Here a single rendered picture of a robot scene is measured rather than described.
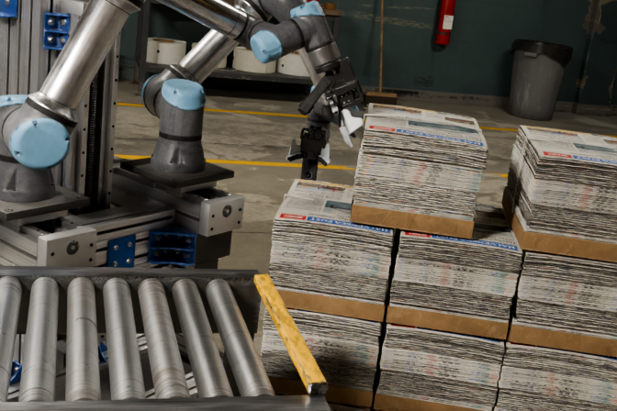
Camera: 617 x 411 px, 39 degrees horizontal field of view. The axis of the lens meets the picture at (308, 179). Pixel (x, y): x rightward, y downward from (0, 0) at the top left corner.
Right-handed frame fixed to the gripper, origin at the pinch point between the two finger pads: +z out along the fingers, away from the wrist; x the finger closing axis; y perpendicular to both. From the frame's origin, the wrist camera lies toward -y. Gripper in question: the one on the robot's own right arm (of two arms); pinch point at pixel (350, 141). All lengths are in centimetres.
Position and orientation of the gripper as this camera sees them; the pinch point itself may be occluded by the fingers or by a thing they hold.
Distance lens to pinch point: 217.6
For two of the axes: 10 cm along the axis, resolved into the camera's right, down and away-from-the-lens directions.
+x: 1.0, -2.5, 9.6
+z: 3.8, 9.0, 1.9
